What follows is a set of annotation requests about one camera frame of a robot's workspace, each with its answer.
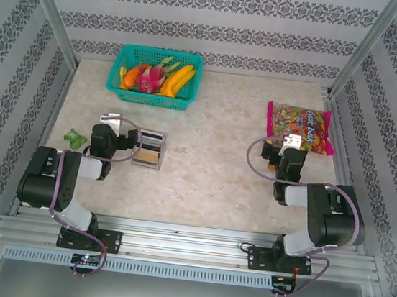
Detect clear acrylic card box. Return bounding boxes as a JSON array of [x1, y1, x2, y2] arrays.
[[129, 128, 169, 173]]

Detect orange card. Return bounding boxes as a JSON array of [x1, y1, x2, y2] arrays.
[[135, 149, 162, 165]]

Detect small green toy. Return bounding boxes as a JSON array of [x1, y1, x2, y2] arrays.
[[62, 127, 88, 150]]

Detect pink fruit candy bag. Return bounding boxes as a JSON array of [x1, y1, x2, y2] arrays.
[[262, 101, 341, 158]]

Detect teal plastic basket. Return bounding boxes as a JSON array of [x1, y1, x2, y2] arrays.
[[103, 42, 206, 114]]

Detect orange toy fruit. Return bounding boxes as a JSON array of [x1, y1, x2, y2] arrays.
[[122, 63, 143, 90]]

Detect small yellow toy fruit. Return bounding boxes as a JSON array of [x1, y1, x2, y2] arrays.
[[117, 66, 129, 91]]

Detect pink dragon fruit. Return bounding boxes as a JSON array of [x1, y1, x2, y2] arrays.
[[134, 52, 182, 98]]

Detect yellow banana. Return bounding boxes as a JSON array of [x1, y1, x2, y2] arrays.
[[168, 65, 197, 101], [158, 60, 195, 100]]

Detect small controller board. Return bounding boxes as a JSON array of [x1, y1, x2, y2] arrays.
[[271, 275, 298, 295], [70, 252, 103, 268]]

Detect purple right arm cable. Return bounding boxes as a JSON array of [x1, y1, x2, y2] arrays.
[[230, 134, 371, 297]]

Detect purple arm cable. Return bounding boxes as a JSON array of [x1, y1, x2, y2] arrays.
[[40, 109, 147, 283], [230, 134, 371, 297]]

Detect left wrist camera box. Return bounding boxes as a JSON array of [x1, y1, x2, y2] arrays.
[[98, 110, 124, 136]]

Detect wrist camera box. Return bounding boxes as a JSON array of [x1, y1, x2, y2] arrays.
[[279, 132, 304, 157], [98, 110, 124, 136]]

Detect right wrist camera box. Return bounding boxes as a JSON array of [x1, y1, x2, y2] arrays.
[[279, 132, 304, 157]]

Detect aluminium side rail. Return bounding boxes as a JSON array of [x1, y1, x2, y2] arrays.
[[301, 86, 386, 256], [8, 60, 78, 222]]

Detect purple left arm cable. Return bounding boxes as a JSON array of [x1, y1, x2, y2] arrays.
[[40, 109, 147, 283]]

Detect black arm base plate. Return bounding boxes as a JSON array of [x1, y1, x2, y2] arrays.
[[245, 244, 315, 278], [55, 224, 124, 255]]

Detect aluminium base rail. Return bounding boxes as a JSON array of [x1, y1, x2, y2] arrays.
[[0, 201, 385, 287]]

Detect slotted grey cable duct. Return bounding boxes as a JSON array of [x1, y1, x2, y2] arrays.
[[1, 242, 275, 292]]

